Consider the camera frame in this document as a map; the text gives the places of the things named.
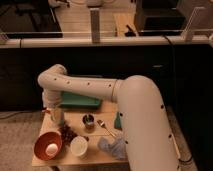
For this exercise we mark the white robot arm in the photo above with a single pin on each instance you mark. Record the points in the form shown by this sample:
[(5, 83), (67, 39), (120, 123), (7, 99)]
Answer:
[(146, 129)]

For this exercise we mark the white egg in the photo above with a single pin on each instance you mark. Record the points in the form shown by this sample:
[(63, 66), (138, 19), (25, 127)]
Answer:
[(51, 149)]

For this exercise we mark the green plastic tray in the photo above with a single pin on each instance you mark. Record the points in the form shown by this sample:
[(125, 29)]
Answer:
[(71, 100)]

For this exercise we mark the white cup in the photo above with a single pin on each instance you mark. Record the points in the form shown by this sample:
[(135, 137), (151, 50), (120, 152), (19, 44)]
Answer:
[(79, 147)]

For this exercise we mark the white railing bar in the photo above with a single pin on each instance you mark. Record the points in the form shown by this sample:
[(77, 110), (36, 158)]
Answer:
[(107, 41)]

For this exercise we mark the blue cloth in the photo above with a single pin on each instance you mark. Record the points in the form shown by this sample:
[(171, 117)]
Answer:
[(116, 149)]

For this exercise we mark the green sponge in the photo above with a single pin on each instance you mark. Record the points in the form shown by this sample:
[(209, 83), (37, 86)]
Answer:
[(117, 122)]

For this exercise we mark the gold metal fork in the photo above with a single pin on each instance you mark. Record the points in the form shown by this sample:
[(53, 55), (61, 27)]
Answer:
[(103, 125)]

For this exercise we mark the bunch of dark grapes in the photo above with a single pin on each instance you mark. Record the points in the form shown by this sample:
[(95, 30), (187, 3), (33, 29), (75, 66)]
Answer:
[(67, 134)]

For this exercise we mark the small metal cup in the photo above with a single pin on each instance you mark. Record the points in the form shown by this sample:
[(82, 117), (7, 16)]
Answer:
[(88, 121)]

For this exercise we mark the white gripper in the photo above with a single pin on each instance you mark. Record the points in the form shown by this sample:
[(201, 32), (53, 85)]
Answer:
[(51, 99)]

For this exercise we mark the orange bowl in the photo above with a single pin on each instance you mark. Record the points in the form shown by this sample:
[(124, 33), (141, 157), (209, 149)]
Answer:
[(43, 141)]

